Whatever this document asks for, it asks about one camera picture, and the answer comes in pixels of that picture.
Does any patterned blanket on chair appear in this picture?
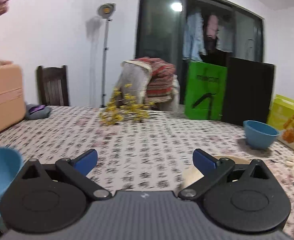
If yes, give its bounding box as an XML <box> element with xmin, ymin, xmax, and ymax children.
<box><xmin>114</xmin><ymin>57</ymin><xmax>180</xmax><ymax>112</ymax></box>

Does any black paper bag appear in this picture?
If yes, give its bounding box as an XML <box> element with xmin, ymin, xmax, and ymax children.
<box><xmin>221</xmin><ymin>57</ymin><xmax>276</xmax><ymax>126</ymax></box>

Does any studio light on stand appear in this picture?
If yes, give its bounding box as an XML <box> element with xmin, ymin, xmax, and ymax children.
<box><xmin>97</xmin><ymin>3</ymin><xmax>116</xmax><ymax>108</ymax></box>

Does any pink small suitcase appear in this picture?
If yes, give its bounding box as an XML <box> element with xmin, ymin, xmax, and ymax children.
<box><xmin>0</xmin><ymin>60</ymin><xmax>26</xmax><ymax>132</ymax></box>

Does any yellow flower branch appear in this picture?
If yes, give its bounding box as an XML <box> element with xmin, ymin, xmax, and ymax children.
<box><xmin>99</xmin><ymin>87</ymin><xmax>155</xmax><ymax>126</ymax></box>

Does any hanging light blue shirt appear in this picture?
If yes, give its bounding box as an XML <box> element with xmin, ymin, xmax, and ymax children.
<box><xmin>183</xmin><ymin>8</ymin><xmax>207</xmax><ymax>62</ymax></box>

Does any dark wooden chair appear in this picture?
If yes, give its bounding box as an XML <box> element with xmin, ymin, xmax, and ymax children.
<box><xmin>36</xmin><ymin>65</ymin><xmax>70</xmax><ymax>106</ymax></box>

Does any calligraphy print tablecloth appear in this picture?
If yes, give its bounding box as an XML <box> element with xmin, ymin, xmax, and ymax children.
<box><xmin>0</xmin><ymin>107</ymin><xmax>294</xmax><ymax>238</ymax></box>

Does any dark framed glass door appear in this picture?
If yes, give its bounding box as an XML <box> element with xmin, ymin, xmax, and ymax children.
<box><xmin>135</xmin><ymin>0</ymin><xmax>264</xmax><ymax>104</ymax></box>

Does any hanging pink garment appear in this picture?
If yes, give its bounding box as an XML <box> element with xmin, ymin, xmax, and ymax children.
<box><xmin>206</xmin><ymin>14</ymin><xmax>219</xmax><ymax>40</ymax></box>

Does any grey purple cloth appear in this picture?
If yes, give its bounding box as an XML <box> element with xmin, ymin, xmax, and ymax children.
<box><xmin>24</xmin><ymin>104</ymin><xmax>51</xmax><ymax>120</ymax></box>

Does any green paper bag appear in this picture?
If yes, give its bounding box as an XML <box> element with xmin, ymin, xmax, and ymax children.
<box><xmin>184</xmin><ymin>62</ymin><xmax>227</xmax><ymax>120</ymax></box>

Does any yellow-green snack box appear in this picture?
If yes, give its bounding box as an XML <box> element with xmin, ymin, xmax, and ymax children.
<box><xmin>267</xmin><ymin>94</ymin><xmax>294</xmax><ymax>150</ymax></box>

